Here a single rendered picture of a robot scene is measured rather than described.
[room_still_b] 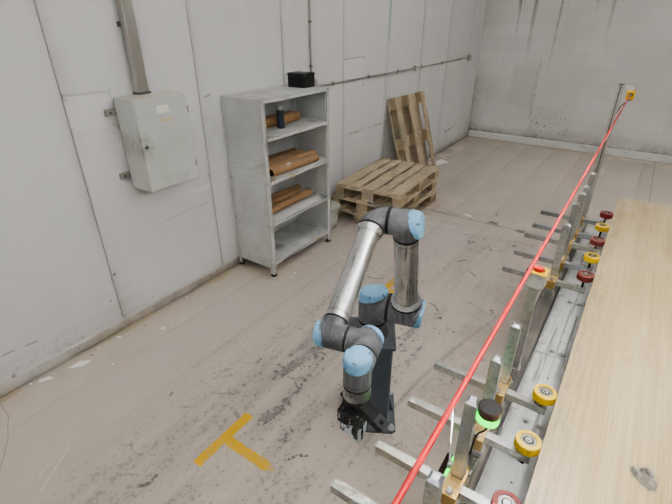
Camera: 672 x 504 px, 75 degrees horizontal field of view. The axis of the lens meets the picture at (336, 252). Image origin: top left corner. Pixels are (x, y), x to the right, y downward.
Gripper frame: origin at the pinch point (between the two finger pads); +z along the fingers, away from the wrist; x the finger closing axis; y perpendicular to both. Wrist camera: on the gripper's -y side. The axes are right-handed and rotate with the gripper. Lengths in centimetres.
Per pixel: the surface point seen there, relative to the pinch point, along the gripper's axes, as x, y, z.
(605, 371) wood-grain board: -75, -64, -7
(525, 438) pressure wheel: -25, -47, -8
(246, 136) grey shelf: -164, 209, -43
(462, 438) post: -2.3, -32.1, -21.1
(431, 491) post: 22.7, -32.6, -28.7
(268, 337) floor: -96, 137, 83
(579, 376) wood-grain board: -66, -57, -7
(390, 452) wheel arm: 0.8, -11.7, -3.4
